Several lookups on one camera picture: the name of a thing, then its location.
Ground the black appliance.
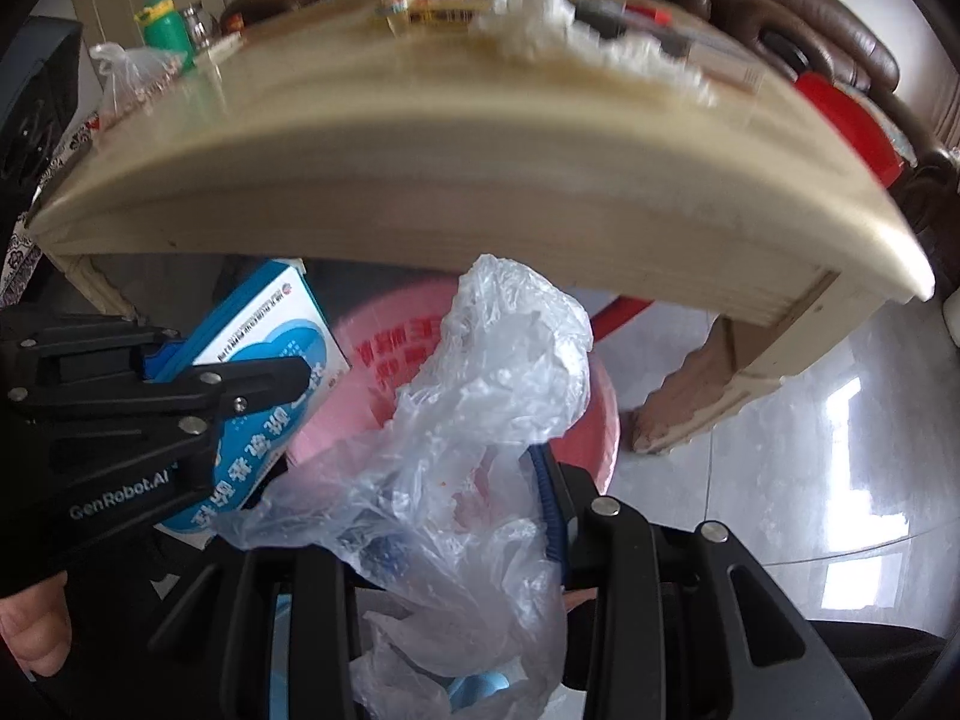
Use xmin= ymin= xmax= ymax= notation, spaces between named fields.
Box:
xmin=0 ymin=15 xmax=85 ymax=226

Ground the crumpled white plastic wrap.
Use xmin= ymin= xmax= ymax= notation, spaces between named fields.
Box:
xmin=471 ymin=0 xmax=722 ymax=107

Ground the patterned cloth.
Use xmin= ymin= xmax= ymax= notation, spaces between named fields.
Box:
xmin=0 ymin=116 xmax=102 ymax=305

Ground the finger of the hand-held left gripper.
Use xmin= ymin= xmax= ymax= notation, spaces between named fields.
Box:
xmin=0 ymin=317 xmax=190 ymax=385
xmin=13 ymin=354 xmax=313 ymax=437

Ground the brown leather sofa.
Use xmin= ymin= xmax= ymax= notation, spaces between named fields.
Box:
xmin=217 ymin=0 xmax=960 ymax=260

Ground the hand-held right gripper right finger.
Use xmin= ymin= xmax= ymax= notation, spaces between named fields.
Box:
xmin=529 ymin=444 xmax=875 ymax=720

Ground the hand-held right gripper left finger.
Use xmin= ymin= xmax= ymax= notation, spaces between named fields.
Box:
xmin=146 ymin=540 xmax=365 ymax=720

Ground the blue and white cardboard box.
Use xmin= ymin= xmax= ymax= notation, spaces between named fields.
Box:
xmin=160 ymin=259 xmax=353 ymax=542

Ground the pink plastic bin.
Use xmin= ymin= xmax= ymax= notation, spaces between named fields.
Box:
xmin=287 ymin=281 xmax=621 ymax=515

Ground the cream wooden table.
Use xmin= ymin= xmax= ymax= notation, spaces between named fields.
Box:
xmin=25 ymin=0 xmax=936 ymax=458

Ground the glass jar metal lid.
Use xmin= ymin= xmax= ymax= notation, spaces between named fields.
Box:
xmin=183 ymin=4 xmax=216 ymax=46

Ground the person's left hand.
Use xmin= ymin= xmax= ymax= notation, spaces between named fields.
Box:
xmin=0 ymin=574 xmax=74 ymax=680

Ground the red plastic stool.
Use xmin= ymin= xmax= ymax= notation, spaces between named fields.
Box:
xmin=793 ymin=71 xmax=903 ymax=190

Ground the green plastic bottle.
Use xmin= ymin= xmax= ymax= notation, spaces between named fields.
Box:
xmin=134 ymin=0 xmax=189 ymax=55

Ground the yellow snack packet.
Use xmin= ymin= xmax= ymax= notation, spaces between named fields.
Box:
xmin=407 ymin=0 xmax=497 ymax=25

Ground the white flat box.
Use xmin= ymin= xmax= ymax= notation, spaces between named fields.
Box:
xmin=688 ymin=37 xmax=767 ymax=96

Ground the knotted clear plastic bag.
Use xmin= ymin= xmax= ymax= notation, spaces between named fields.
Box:
xmin=88 ymin=41 xmax=197 ymax=130

